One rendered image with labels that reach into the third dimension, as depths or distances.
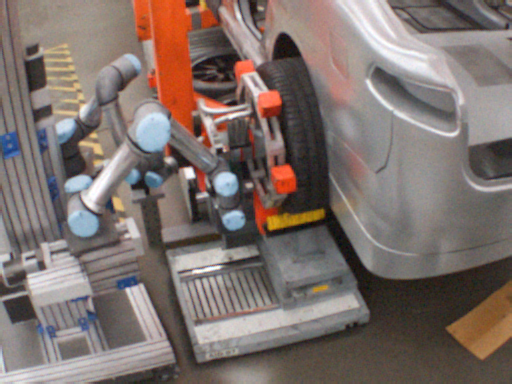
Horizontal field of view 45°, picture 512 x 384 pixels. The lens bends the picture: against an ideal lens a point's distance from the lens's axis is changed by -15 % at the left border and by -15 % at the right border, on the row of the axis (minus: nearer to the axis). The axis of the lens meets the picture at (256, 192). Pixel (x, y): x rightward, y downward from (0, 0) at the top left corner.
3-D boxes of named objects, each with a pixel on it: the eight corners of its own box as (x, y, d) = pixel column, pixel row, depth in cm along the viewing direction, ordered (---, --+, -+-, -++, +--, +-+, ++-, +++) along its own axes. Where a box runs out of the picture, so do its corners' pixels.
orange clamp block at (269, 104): (280, 115, 276) (282, 104, 268) (260, 119, 275) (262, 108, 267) (275, 100, 279) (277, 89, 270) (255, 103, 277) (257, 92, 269)
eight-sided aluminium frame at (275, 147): (290, 228, 296) (282, 110, 265) (274, 232, 295) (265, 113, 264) (256, 161, 340) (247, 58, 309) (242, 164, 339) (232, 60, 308)
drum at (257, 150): (274, 161, 301) (272, 131, 293) (223, 171, 297) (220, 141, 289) (265, 145, 312) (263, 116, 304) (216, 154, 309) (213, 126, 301)
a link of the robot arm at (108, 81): (98, 75, 253) (141, 185, 273) (115, 63, 261) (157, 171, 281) (80, 81, 260) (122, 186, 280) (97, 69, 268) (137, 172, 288)
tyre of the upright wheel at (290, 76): (354, 106, 261) (299, 31, 309) (294, 116, 257) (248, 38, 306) (349, 235, 304) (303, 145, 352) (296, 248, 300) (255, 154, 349)
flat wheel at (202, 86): (161, 100, 472) (157, 70, 458) (240, 69, 503) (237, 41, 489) (215, 133, 427) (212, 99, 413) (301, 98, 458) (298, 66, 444)
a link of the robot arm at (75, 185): (96, 197, 264) (90, 167, 256) (99, 217, 253) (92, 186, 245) (69, 203, 262) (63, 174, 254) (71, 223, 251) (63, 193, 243)
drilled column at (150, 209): (165, 243, 388) (153, 178, 364) (148, 246, 386) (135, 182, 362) (163, 232, 396) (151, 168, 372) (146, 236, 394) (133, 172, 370)
